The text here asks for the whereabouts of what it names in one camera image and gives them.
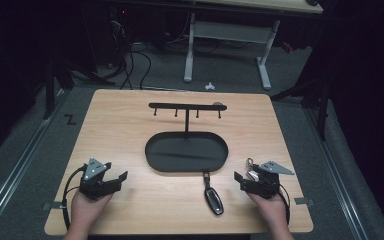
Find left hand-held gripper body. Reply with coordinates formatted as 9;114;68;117
79;157;123;201

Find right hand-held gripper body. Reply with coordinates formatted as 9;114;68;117
241;160;296;200

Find silver carabiner keychain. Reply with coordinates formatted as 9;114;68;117
245;157;260;183

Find black car key fob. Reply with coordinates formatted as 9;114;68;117
202;171;225;216

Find black key rack with tray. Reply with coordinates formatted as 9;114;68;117
144;101;229;174

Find person's right hand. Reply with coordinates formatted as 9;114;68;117
248;193;289;231

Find person's left hand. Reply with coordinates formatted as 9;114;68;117
70;192;114;229

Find black tripod stand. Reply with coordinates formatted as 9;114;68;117
269;64;333;142

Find small red object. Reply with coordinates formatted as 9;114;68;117
281;41;295;55

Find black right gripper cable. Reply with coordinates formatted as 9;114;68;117
278;183;292;225

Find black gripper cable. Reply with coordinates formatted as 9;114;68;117
61;165;88;232
278;183;292;225

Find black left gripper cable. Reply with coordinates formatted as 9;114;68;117
61;165;88;232

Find metal floor rail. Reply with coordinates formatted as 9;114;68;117
0;89;72;234
304;106;369;240

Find black floor cables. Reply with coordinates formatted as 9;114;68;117
118;41;153;91

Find dark equipment with cables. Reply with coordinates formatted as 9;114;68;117
107;5;129;69

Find white frame desk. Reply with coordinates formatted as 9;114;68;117
183;0;324;91

